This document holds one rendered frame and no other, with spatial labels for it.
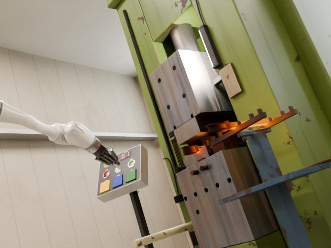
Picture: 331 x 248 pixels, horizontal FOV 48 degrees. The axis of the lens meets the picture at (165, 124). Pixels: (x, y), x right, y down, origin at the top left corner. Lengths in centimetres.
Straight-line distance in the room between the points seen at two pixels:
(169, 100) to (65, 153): 355
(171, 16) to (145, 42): 30
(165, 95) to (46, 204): 321
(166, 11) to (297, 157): 124
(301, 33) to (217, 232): 123
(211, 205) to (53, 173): 362
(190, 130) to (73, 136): 63
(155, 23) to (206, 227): 135
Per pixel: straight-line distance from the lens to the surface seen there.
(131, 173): 230
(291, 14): 242
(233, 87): 203
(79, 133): 197
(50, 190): 522
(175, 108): 216
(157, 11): 256
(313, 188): 185
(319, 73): 229
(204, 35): 217
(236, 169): 189
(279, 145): 190
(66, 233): 520
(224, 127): 152
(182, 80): 212
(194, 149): 205
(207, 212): 200
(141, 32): 267
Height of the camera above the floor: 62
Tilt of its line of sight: 16 degrees up
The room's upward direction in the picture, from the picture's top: 18 degrees counter-clockwise
